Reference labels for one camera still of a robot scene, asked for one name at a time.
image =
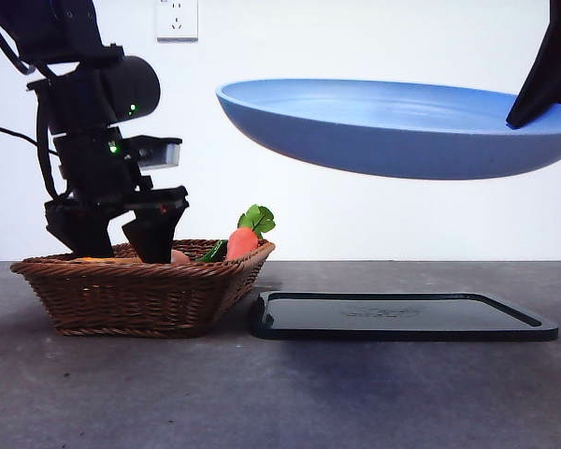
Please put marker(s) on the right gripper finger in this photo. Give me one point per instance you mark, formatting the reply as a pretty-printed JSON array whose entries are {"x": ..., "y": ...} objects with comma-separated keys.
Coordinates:
[{"x": 556, "y": 61}]

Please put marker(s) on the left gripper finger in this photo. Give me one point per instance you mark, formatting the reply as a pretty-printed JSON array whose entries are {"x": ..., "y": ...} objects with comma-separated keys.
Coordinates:
[
  {"x": 156, "y": 234},
  {"x": 86, "y": 236}
]

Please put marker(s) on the orange-yellow corn cob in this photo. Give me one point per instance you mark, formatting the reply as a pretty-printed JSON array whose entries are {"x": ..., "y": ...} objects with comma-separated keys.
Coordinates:
[{"x": 90, "y": 258}]

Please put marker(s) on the blue round plate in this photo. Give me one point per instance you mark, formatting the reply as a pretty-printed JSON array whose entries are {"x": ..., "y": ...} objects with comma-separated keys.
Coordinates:
[{"x": 378, "y": 135}]

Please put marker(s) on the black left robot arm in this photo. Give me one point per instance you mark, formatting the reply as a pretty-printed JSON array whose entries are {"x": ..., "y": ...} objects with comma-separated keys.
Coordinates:
[{"x": 75, "y": 93}]

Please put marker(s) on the brown wicker basket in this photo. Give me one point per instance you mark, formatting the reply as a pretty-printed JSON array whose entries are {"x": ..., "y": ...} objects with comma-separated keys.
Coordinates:
[{"x": 121, "y": 299}]

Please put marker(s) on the pale brown egg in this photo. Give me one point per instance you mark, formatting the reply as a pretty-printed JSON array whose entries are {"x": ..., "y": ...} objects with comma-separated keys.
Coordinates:
[{"x": 181, "y": 257}]

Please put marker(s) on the dark green vegetable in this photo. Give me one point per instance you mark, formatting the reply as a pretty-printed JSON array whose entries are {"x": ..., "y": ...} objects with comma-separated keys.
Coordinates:
[{"x": 217, "y": 252}]

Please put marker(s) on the orange carrot with green leaves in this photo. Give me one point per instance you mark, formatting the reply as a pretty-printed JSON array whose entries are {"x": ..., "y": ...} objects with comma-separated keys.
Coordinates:
[{"x": 240, "y": 243}]

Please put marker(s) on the black rectangular tray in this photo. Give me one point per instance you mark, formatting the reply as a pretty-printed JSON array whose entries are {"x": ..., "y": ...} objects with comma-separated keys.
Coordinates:
[{"x": 402, "y": 322}]

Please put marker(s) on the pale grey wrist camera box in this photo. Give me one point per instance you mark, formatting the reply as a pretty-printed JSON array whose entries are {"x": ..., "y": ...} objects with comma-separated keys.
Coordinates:
[{"x": 168, "y": 154}]

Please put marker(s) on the white wall socket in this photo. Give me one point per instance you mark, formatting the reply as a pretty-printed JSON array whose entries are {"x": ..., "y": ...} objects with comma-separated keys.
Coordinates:
[{"x": 177, "y": 21}]

